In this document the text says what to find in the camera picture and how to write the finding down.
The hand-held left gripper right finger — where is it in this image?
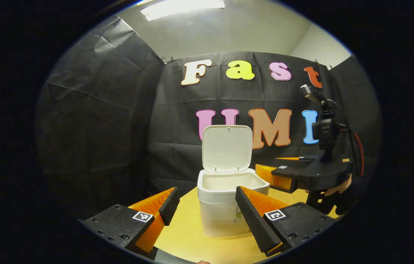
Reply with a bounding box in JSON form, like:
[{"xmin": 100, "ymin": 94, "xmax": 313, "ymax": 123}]
[{"xmin": 235, "ymin": 186, "xmax": 339, "ymax": 257}]

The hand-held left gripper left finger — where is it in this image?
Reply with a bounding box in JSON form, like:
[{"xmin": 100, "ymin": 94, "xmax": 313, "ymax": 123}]
[{"xmin": 80, "ymin": 187, "xmax": 181, "ymax": 255}]

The white desktop garbage bin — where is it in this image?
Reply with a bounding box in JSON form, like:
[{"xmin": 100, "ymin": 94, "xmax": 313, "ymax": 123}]
[{"xmin": 197, "ymin": 125, "xmax": 270, "ymax": 238}]

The black backdrop cloth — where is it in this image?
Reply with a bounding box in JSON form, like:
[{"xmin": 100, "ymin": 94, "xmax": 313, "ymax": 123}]
[{"xmin": 34, "ymin": 15, "xmax": 382, "ymax": 220}]

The red gripper cable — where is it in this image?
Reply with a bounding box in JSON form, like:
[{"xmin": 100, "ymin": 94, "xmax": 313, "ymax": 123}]
[{"xmin": 339, "ymin": 128, "xmax": 365, "ymax": 177}]

